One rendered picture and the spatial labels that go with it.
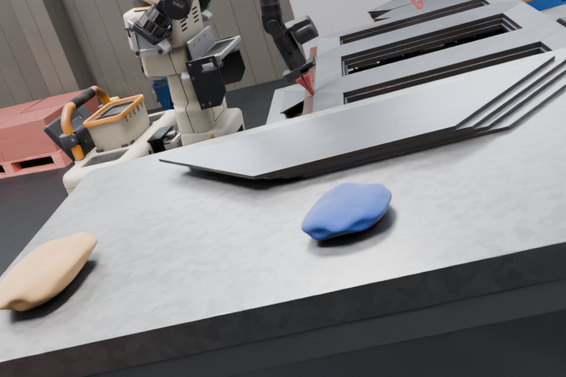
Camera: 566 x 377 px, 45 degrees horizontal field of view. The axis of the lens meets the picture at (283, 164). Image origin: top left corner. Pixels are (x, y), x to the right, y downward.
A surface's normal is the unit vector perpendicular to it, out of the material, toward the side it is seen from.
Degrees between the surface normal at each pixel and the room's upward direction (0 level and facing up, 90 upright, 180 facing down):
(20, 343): 0
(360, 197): 4
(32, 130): 90
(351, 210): 9
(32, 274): 5
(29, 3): 90
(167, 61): 90
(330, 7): 90
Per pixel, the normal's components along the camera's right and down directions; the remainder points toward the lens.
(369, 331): -0.07, 0.38
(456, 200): -0.28, -0.89
